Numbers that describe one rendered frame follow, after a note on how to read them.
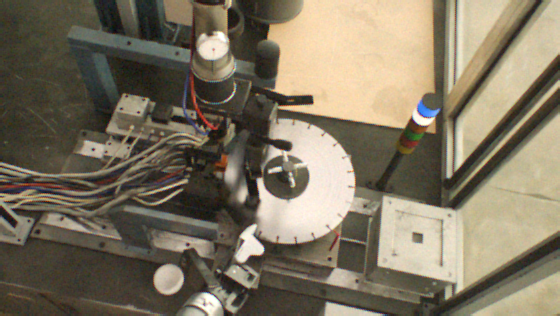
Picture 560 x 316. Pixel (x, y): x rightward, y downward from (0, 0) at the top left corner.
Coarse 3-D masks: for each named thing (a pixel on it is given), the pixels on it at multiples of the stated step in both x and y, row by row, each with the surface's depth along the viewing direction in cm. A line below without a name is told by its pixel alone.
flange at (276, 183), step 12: (276, 156) 117; (288, 156) 117; (264, 168) 115; (300, 168) 116; (264, 180) 114; (276, 180) 114; (288, 180) 112; (300, 180) 114; (276, 192) 112; (288, 192) 113; (300, 192) 113
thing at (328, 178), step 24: (288, 120) 124; (240, 144) 119; (312, 144) 121; (336, 144) 121; (240, 168) 116; (312, 168) 117; (336, 168) 118; (240, 192) 113; (264, 192) 113; (312, 192) 114; (336, 192) 115; (240, 216) 110; (264, 216) 110; (288, 216) 111; (312, 216) 111; (336, 216) 112; (288, 240) 108
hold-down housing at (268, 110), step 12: (252, 96) 89; (264, 96) 87; (252, 108) 88; (264, 108) 88; (276, 108) 89; (252, 120) 89; (264, 120) 88; (252, 132) 95; (264, 132) 91; (252, 144) 98; (264, 144) 99; (252, 156) 101; (264, 156) 101
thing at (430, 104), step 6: (426, 96) 104; (432, 96) 105; (438, 96) 105; (420, 102) 105; (426, 102) 104; (432, 102) 104; (438, 102) 104; (420, 108) 105; (426, 108) 103; (432, 108) 103; (438, 108) 103; (420, 114) 106; (426, 114) 105; (432, 114) 104
